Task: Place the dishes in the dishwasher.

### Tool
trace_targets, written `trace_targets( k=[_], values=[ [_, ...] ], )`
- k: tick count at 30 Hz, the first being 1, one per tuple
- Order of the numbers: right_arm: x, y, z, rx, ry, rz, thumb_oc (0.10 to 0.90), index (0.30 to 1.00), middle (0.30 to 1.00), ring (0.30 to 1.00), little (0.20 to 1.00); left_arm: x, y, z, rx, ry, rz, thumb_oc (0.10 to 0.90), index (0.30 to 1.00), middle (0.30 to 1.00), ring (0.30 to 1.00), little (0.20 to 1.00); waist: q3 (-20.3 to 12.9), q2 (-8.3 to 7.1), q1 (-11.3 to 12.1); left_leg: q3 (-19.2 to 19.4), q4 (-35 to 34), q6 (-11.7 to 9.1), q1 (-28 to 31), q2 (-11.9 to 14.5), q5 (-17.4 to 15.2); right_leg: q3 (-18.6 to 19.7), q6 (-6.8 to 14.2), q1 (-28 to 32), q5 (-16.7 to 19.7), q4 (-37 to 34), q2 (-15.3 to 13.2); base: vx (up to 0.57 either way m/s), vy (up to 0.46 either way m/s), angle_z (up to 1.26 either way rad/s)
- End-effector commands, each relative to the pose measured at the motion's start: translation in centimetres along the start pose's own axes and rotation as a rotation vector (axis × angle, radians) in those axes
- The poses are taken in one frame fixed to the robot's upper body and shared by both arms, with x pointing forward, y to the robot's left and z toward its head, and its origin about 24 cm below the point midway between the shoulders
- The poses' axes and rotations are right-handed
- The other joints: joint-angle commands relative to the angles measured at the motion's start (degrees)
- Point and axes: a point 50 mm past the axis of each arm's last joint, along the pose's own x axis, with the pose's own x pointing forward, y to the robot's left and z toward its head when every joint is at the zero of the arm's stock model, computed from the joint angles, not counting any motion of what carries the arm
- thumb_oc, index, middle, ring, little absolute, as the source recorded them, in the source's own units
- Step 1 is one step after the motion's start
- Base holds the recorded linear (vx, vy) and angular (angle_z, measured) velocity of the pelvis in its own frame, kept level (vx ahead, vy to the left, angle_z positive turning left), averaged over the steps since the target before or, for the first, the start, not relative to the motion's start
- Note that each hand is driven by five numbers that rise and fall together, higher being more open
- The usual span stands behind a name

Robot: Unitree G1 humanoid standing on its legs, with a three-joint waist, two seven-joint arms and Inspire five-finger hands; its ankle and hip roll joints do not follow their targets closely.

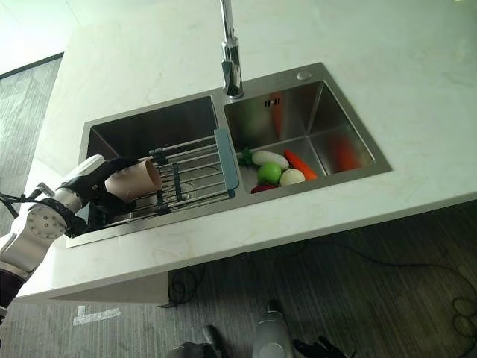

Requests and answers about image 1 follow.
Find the stainless steel double sink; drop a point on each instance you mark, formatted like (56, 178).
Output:
(208, 218)

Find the white onion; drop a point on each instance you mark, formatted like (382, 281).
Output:
(292, 177)

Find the metal drain rack, blue ends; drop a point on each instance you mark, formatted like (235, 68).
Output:
(226, 160)

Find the green apple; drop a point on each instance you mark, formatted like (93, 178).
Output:
(270, 173)

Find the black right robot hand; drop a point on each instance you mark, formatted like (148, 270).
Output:
(320, 348)

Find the green leafy vegetable top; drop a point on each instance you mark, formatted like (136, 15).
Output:
(246, 156)

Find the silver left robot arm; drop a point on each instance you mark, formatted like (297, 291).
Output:
(35, 227)

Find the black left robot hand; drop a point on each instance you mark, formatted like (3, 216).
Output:
(87, 172)

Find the white radish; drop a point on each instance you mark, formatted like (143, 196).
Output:
(270, 157)

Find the beige cup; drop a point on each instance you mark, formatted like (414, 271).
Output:
(130, 181)

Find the red vegetable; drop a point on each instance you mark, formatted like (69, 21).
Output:
(262, 188)

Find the chrome kitchen faucet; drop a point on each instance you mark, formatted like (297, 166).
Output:
(232, 56)

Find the orange carrot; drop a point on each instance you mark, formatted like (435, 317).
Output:
(301, 166)

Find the round steel sink cap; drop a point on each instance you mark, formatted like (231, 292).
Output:
(304, 75)

